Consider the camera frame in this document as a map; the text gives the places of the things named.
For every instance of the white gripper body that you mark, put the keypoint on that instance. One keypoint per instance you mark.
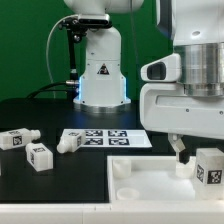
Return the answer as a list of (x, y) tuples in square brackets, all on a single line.
[(165, 108)]

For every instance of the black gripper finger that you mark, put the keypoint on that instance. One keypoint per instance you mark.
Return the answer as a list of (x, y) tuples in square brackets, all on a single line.
[(182, 154)]

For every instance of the white square tabletop tray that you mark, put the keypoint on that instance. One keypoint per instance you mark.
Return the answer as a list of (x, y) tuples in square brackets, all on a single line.
[(156, 178)]

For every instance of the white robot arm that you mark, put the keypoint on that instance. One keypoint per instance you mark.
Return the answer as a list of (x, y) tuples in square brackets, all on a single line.
[(179, 50)]

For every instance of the white marker sheet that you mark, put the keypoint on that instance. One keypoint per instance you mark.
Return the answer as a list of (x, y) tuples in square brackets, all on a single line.
[(116, 138)]

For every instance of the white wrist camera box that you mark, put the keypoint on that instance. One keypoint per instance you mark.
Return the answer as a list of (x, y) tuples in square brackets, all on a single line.
[(166, 69)]

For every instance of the white front rail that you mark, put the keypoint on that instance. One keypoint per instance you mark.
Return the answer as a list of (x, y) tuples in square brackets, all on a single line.
[(113, 214)]

